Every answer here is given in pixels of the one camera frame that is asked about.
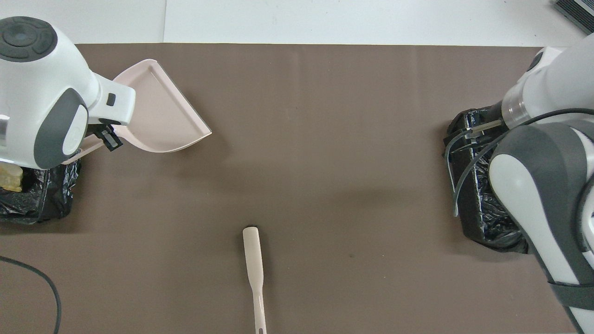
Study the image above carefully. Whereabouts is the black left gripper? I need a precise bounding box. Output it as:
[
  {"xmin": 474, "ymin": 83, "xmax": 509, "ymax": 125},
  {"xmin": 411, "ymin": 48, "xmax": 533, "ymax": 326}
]
[{"xmin": 86, "ymin": 119, "xmax": 124, "ymax": 152}]

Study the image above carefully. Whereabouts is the pink plastic dustpan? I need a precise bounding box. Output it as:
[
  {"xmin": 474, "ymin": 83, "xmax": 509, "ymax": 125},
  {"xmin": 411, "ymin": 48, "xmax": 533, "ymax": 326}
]
[{"xmin": 63, "ymin": 59, "xmax": 213, "ymax": 165}]

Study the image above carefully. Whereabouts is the beige sponge chunk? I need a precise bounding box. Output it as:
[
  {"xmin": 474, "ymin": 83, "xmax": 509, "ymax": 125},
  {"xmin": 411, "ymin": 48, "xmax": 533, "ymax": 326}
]
[{"xmin": 0, "ymin": 162, "xmax": 24, "ymax": 192}]

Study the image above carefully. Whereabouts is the pink handled hand brush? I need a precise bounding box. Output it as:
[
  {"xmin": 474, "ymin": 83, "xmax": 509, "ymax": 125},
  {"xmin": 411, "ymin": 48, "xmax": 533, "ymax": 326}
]
[{"xmin": 242, "ymin": 226, "xmax": 268, "ymax": 334}]

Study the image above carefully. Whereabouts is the bin lined with black bag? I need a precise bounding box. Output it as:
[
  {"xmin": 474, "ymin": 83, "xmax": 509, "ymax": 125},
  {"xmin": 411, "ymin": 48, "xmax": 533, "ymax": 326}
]
[
  {"xmin": 443, "ymin": 107, "xmax": 529, "ymax": 254},
  {"xmin": 0, "ymin": 158, "xmax": 82, "ymax": 225}
]

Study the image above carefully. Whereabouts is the brown paper table mat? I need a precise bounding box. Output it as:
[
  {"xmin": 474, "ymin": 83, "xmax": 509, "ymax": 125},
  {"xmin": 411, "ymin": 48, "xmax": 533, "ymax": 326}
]
[{"xmin": 0, "ymin": 44, "xmax": 583, "ymax": 334}]

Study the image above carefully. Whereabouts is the grey ribbed device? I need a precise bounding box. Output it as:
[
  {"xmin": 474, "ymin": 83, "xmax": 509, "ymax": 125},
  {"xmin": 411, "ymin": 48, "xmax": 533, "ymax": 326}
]
[{"xmin": 553, "ymin": 0, "xmax": 594, "ymax": 40}]

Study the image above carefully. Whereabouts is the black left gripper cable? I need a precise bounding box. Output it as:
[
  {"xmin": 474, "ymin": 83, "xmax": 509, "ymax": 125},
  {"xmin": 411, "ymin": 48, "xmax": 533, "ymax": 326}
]
[{"xmin": 0, "ymin": 256, "xmax": 62, "ymax": 334}]

